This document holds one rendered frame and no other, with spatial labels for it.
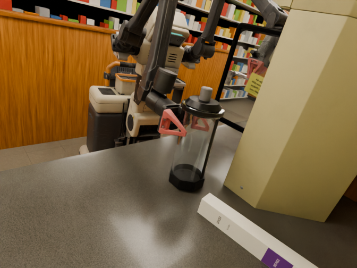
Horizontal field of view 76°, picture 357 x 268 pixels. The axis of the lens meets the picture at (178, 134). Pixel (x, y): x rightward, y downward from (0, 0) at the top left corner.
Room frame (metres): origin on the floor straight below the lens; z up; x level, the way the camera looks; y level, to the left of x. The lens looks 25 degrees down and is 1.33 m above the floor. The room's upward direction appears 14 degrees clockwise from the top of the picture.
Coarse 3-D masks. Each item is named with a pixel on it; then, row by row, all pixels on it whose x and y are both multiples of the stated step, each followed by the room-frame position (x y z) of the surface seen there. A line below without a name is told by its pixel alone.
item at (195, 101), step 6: (204, 90) 0.53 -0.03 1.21; (210, 90) 0.53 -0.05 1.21; (192, 96) 0.55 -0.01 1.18; (198, 96) 0.56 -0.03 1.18; (204, 96) 0.53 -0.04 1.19; (210, 96) 0.54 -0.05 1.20; (186, 102) 0.53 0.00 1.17; (192, 102) 0.51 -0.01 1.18; (198, 102) 0.51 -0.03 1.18; (204, 102) 0.52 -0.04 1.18; (210, 102) 0.53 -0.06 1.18; (216, 102) 0.54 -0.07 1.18; (198, 108) 0.50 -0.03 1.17; (204, 108) 0.50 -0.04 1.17; (210, 108) 0.50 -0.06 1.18; (216, 108) 0.51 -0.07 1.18
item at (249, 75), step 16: (256, 32) 0.94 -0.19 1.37; (240, 48) 0.97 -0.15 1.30; (256, 48) 0.93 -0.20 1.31; (272, 48) 0.89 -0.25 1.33; (240, 64) 0.96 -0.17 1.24; (256, 64) 0.92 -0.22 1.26; (240, 80) 0.94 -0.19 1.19; (256, 80) 0.90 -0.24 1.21; (224, 96) 0.97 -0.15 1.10; (240, 96) 0.93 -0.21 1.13; (256, 96) 0.89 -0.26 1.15; (240, 112) 0.91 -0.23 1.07
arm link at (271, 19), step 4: (272, 12) 1.02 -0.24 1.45; (268, 16) 1.03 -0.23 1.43; (272, 16) 1.02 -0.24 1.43; (276, 16) 1.01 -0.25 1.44; (268, 20) 1.03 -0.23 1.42; (272, 20) 1.01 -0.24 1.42; (268, 24) 1.02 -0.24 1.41; (272, 24) 1.00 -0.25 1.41; (276, 28) 1.00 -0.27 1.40; (280, 28) 0.98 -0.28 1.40
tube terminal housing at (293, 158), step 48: (336, 0) 0.51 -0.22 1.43; (288, 48) 0.55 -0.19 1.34; (336, 48) 0.49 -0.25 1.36; (288, 96) 0.52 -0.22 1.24; (336, 96) 0.50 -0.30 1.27; (240, 144) 0.56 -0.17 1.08; (288, 144) 0.49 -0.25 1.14; (336, 144) 0.50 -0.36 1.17; (240, 192) 0.53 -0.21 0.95; (288, 192) 0.50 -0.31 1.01; (336, 192) 0.50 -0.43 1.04
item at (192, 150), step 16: (208, 112) 0.49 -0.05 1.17; (192, 128) 0.50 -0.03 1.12; (208, 128) 0.50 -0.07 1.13; (176, 144) 0.53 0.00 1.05; (192, 144) 0.49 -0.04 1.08; (208, 144) 0.51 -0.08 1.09; (176, 160) 0.51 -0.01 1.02; (192, 160) 0.49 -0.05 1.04; (176, 176) 0.50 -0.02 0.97; (192, 176) 0.49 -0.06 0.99
